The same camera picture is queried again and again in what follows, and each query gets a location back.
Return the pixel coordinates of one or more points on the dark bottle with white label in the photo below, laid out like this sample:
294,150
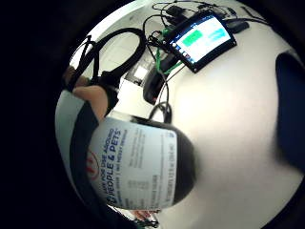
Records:
136,165

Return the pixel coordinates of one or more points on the black power adapter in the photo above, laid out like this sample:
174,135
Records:
176,12

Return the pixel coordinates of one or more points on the dark blue chair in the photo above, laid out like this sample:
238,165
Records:
292,111

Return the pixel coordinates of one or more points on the black oval device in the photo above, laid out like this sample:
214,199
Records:
237,26

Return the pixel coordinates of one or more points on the black framed tablet screen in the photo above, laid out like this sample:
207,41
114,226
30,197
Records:
203,39

